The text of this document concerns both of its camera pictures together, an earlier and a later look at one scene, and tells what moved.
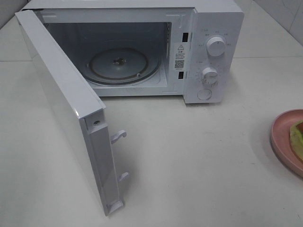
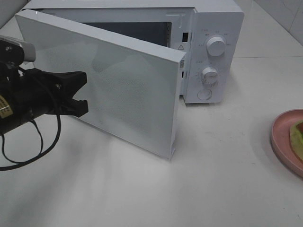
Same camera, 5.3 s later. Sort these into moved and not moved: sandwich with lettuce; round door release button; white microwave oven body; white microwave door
Moved: white microwave door
Not moved: round door release button; sandwich with lettuce; white microwave oven body
